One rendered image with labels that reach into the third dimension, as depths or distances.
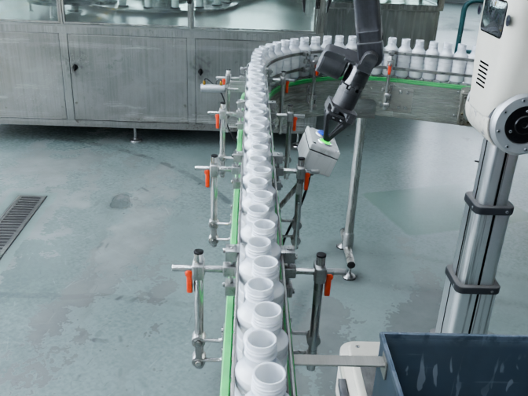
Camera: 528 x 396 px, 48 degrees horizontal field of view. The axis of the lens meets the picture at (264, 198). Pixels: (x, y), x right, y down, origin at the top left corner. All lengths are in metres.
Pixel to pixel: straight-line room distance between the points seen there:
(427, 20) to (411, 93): 3.82
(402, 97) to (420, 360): 1.80
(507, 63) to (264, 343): 1.01
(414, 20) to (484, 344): 5.55
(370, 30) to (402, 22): 5.13
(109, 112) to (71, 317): 2.23
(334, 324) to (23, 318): 1.36
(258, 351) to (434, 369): 0.55
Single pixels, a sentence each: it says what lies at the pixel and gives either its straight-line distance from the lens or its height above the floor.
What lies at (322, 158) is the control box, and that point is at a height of 1.08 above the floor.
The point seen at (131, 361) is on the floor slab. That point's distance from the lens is 2.53.
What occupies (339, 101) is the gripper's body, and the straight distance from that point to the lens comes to 1.48.
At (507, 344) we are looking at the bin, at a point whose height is 0.93.
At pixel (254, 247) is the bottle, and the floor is 1.16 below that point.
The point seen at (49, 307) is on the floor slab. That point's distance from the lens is 2.90.
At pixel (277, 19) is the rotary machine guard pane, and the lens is 4.45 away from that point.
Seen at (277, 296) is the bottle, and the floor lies 1.12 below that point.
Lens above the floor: 1.61
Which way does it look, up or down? 25 degrees down
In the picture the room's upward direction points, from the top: 3 degrees clockwise
